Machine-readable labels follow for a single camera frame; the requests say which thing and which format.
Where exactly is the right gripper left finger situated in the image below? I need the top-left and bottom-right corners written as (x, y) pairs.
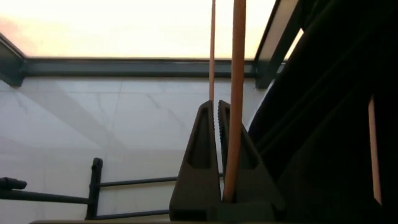
top-left (169, 100), bottom-right (223, 222)

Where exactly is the black garment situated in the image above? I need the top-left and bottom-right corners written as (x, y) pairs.
top-left (248, 0), bottom-right (398, 224)

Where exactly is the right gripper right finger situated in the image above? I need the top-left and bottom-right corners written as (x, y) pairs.
top-left (217, 100), bottom-right (285, 221)

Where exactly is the pink clothes hanger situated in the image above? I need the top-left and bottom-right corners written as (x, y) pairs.
top-left (208, 0), bottom-right (248, 203)
top-left (368, 95), bottom-right (383, 207)

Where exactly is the black clothes rack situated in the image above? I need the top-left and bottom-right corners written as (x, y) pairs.
top-left (0, 157), bottom-right (224, 221)

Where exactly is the window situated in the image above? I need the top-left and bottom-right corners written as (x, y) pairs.
top-left (0, 0), bottom-right (305, 90)

